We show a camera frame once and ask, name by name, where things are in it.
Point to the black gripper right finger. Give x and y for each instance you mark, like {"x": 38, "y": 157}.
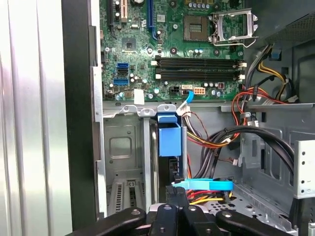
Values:
{"x": 246, "y": 222}

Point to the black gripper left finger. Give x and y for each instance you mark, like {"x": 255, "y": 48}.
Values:
{"x": 123, "y": 218}

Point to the hard disk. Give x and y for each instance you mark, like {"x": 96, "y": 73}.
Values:
{"x": 168, "y": 142}

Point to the grey metal disk bay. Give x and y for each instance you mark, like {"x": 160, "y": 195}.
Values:
{"x": 123, "y": 147}

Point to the grey metal drive cage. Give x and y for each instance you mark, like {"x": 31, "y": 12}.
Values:
{"x": 305, "y": 172}

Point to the black open PC case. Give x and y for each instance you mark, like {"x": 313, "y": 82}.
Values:
{"x": 78, "y": 123}

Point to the black RAM slot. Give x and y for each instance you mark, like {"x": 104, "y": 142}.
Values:
{"x": 197, "y": 76}
{"x": 197, "y": 64}
{"x": 197, "y": 59}
{"x": 197, "y": 71}

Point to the green motherboard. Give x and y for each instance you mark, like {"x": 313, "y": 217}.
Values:
{"x": 137, "y": 51}

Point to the metal socket cover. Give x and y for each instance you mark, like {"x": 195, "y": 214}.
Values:
{"x": 249, "y": 24}

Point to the CPU socket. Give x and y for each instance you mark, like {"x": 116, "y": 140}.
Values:
{"x": 233, "y": 24}

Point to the blue expansion slot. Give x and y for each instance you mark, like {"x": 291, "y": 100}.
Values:
{"x": 150, "y": 19}

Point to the grey power supply unit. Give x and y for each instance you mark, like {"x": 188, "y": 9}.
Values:
{"x": 283, "y": 19}

